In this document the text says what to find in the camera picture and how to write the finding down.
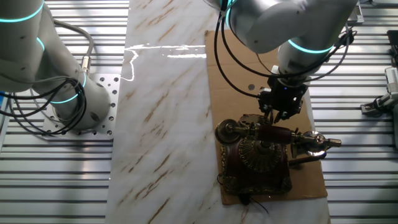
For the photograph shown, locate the black base cable bundle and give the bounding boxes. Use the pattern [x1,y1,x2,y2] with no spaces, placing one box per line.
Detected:
[0,77,88,136]

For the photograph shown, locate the brown cardboard sheet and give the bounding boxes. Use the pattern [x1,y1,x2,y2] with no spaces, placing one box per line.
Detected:
[204,29,328,205]
[105,0,330,224]

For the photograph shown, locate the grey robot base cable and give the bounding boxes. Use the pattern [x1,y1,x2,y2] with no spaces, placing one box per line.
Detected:
[52,18,95,75]

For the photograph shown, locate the brown phone handset cord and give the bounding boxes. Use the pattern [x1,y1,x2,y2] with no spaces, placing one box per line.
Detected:
[287,151,328,167]

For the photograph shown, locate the thin black phone wire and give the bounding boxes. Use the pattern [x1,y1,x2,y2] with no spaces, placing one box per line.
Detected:
[216,172,270,215]

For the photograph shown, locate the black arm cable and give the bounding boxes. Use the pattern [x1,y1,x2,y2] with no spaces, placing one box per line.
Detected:
[213,11,358,100]

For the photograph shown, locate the silver ribbed camera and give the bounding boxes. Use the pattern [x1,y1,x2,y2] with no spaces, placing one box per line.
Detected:
[384,67,398,94]

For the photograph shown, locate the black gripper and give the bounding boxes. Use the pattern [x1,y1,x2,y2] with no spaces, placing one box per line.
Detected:
[256,74,309,124]

